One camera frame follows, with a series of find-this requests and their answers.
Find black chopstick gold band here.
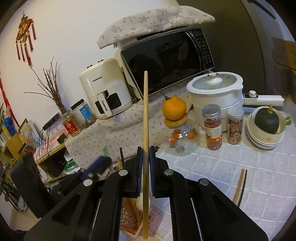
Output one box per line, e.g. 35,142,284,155
237,169,247,207

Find lone light wooden chopstick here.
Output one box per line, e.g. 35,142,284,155
142,71,149,240

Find white plastic spoon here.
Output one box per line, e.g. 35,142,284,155
135,192,144,211

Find red chinese knot decoration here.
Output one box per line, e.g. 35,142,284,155
15,13,37,68

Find glass jar with kumquats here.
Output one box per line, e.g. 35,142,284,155
161,114,198,156

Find disposable chopsticks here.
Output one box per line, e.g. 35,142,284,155
115,156,123,171

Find light bamboo chopstick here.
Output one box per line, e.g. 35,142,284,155
122,198,142,228

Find red spice jar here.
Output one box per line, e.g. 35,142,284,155
202,104,222,151

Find green kabocha squash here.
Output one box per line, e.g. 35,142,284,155
254,105,280,134

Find dark grey refrigerator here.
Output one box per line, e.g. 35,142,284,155
178,1,295,113

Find floral side table cloth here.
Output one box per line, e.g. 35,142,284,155
64,78,195,170

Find white electric cooking pot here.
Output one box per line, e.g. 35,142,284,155
186,72,285,132

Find large orange on jar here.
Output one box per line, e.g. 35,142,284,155
162,93,187,121

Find dried slices jar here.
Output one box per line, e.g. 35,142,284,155
227,106,244,145

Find white air fryer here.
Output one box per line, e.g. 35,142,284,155
79,58,132,119

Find grey checked tablecloth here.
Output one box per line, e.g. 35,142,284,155
156,124,295,240

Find cream bowl green handle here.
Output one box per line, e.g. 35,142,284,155
250,106,292,144

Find black microwave oven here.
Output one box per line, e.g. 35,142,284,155
120,27,215,98

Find red label glass jar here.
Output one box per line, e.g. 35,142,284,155
62,110,82,137

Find pink perforated utensil holder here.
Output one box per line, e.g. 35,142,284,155
119,196,164,238

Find blue label glass jar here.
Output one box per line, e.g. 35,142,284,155
71,99,97,129

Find stacked white plates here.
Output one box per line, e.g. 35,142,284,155
246,114,283,150

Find dried branches in vase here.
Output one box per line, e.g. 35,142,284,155
24,57,68,115

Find floral microwave cover cloth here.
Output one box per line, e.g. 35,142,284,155
97,6,215,49

